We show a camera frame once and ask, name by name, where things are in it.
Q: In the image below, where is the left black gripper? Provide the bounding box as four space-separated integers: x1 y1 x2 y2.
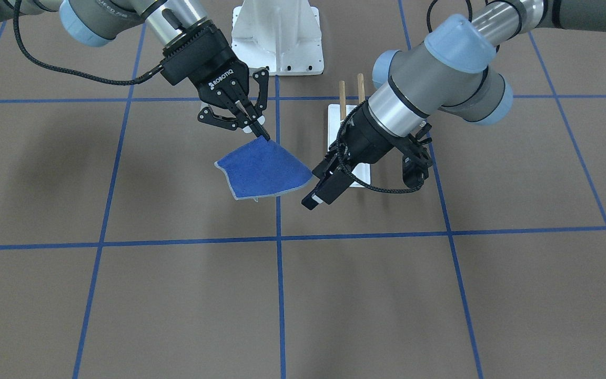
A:
301 101 398 210

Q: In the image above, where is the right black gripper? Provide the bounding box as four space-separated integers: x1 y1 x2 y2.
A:
161 21 271 141

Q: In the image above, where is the blue microfiber towel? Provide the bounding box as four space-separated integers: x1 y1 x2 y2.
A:
215 137 313 201

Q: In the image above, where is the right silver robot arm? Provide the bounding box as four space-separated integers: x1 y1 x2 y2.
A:
0 1 270 140

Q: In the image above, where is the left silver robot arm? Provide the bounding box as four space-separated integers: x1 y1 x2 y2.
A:
301 1 606 210

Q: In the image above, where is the white wooden towel rack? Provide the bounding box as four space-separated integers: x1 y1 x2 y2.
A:
327 73 371 188

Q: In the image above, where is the black braided cable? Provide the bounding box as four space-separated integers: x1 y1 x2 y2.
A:
335 0 474 194
13 0 169 86

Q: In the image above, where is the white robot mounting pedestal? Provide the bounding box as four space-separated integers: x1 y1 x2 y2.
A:
231 1 325 75

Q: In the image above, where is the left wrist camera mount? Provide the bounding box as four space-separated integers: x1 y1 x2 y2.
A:
396 122 433 192

